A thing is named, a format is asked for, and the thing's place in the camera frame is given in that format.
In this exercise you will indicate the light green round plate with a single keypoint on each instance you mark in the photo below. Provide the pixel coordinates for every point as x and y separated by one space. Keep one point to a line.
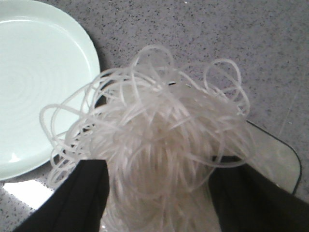
45 56

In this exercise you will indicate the black silver kitchen scale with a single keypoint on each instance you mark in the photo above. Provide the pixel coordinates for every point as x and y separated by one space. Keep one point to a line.
275 154

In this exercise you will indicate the white vermicelli noodle bundle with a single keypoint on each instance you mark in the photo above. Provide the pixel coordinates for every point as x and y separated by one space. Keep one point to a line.
69 125

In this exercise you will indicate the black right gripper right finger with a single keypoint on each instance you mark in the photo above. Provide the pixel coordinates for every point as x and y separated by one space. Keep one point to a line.
245 201

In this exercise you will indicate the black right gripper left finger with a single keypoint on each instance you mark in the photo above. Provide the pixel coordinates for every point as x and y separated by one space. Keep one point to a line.
77 205

